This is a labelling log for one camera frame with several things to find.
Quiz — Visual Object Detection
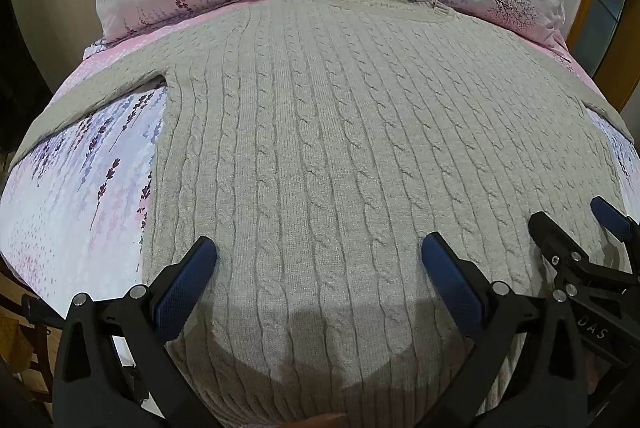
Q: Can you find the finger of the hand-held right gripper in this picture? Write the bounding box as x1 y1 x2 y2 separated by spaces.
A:
590 196 640 255
529 210 589 269

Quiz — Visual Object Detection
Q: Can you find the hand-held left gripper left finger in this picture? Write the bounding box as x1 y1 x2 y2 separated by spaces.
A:
52 235 219 428

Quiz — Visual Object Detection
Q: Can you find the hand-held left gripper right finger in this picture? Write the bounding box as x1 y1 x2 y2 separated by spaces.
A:
421 232 608 428

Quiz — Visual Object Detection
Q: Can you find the beige cable-knit sweater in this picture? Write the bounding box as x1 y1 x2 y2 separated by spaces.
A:
12 0 636 428

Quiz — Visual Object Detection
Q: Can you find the pink floral bed sheet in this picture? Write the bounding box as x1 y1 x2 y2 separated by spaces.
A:
0 0 640 309

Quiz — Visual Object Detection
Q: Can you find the wooden chair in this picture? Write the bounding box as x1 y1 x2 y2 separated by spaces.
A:
0 253 66 414

